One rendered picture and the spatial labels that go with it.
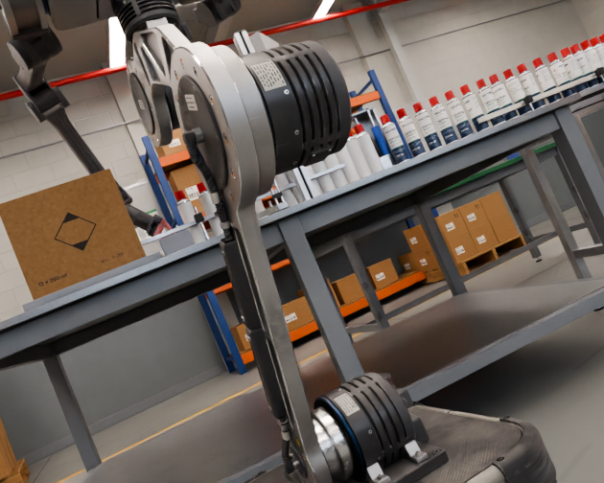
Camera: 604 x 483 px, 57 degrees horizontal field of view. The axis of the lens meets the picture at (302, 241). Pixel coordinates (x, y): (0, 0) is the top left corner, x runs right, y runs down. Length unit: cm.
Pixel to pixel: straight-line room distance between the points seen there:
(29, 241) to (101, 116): 520
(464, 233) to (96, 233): 462
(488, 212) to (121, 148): 402
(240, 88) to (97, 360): 559
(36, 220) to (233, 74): 97
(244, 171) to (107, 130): 598
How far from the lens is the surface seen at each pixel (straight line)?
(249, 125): 72
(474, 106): 239
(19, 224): 162
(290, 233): 158
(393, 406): 106
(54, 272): 159
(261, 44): 204
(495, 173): 392
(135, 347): 622
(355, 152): 213
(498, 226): 605
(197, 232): 197
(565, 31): 1016
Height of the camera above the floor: 64
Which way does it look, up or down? 3 degrees up
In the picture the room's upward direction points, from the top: 23 degrees counter-clockwise
